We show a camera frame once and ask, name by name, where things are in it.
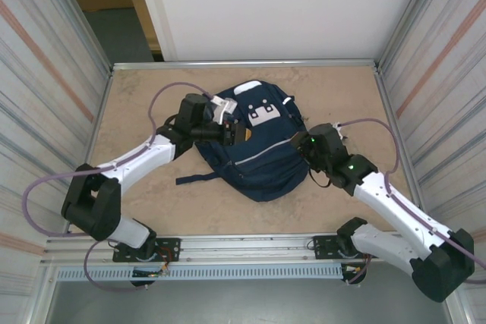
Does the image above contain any navy blue backpack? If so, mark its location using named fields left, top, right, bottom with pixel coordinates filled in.
left=175, top=79, right=308, bottom=203

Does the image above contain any base wiring board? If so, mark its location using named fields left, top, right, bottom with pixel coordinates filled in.
left=131, top=263, right=171, bottom=288
left=340, top=262, right=368, bottom=286

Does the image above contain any translucent striped side panel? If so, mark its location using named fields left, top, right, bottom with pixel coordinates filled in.
left=383, top=0, right=486, bottom=302
left=0, top=0, right=111, bottom=298

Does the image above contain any grey metal sheet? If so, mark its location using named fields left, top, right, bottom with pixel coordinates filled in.
left=45, top=280, right=455, bottom=324

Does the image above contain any short aluminium frame rail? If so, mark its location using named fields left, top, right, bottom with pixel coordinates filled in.
left=111, top=58, right=381, bottom=72

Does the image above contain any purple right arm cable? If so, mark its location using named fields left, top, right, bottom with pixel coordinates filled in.
left=339, top=118, right=486, bottom=286

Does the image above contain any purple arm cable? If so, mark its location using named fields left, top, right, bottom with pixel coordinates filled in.
left=339, top=118, right=486, bottom=286
left=21, top=81, right=216, bottom=293

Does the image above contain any aluminium table side rail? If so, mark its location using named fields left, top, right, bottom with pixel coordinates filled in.
left=62, top=69, right=115, bottom=237
left=374, top=68, right=432, bottom=232

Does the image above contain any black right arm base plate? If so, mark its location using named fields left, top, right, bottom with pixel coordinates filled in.
left=311, top=234, right=383, bottom=261

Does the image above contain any long aluminium mounting rail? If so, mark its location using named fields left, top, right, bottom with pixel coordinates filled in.
left=43, top=233, right=456, bottom=266

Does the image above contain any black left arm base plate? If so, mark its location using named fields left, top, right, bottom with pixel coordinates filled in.
left=112, top=237, right=181, bottom=263

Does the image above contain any slotted grey cable duct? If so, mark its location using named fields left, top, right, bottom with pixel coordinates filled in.
left=55, top=265, right=345, bottom=282

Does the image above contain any aluminium frame post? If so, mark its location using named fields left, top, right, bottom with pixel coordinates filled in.
left=33, top=0, right=115, bottom=74
left=377, top=0, right=462, bottom=73

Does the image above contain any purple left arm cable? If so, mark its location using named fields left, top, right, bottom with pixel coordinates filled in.
left=21, top=81, right=216, bottom=293

